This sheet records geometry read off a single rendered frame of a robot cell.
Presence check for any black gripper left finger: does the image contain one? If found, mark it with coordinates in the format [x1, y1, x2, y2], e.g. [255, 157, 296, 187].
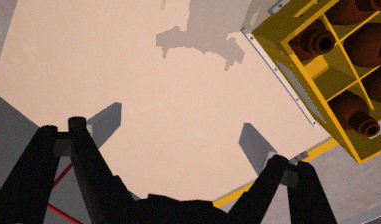
[0, 102, 154, 224]

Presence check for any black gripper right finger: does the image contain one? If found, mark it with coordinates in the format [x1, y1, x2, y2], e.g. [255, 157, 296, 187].
[217, 122, 337, 224]

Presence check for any yellow divided crate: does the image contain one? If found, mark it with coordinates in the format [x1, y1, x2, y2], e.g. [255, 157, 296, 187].
[254, 0, 381, 164]

